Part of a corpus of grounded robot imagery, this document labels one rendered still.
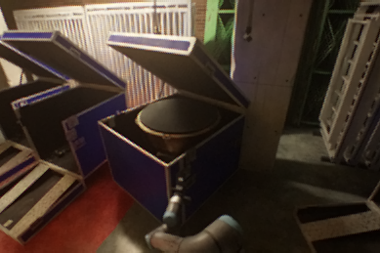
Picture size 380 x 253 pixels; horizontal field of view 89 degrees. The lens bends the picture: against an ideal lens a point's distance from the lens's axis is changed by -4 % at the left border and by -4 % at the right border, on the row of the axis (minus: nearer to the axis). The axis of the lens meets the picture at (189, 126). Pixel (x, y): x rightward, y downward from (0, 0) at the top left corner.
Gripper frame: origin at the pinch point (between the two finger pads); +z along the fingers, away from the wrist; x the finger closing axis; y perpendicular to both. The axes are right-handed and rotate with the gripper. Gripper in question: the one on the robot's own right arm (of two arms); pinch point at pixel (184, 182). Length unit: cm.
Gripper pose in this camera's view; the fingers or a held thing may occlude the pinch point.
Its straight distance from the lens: 155.5
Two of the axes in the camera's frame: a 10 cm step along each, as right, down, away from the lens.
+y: -9.7, -1.1, 2.1
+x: 0.1, 8.7, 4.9
